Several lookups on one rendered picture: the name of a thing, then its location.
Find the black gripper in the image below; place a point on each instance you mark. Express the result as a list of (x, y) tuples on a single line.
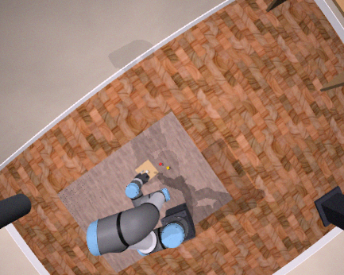
[(143, 177)]

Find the tan flat mat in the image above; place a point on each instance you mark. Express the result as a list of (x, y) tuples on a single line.
[(147, 166)]

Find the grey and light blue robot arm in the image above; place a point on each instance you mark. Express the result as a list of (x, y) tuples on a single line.
[(129, 228)]

